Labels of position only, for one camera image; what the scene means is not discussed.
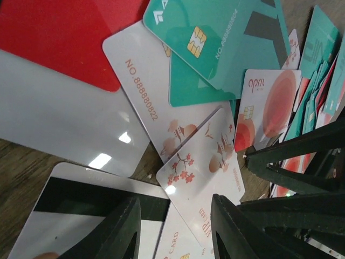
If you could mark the teal card with chip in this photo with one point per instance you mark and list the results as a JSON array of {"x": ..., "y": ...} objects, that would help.
[{"x": 220, "y": 40}]

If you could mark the white flower VIP card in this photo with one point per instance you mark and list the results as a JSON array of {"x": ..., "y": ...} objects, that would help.
[{"x": 206, "y": 165}]

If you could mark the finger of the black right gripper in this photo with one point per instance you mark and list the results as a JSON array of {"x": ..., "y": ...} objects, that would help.
[{"x": 318, "y": 204}]

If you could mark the red card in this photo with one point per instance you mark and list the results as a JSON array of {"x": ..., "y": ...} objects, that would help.
[{"x": 67, "y": 36}]

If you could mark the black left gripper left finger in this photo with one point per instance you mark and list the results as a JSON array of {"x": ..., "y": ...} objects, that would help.
[{"x": 117, "y": 236}]

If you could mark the white april card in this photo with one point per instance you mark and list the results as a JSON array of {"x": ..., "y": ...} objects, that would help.
[{"x": 265, "y": 106}]

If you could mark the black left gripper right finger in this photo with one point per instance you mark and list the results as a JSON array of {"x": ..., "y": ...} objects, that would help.
[{"x": 235, "y": 236}]

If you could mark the plain white card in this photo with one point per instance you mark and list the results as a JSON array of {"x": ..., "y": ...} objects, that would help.
[{"x": 56, "y": 114}]

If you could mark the white card black stripe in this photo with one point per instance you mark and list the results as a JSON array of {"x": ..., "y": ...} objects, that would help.
[{"x": 76, "y": 199}]

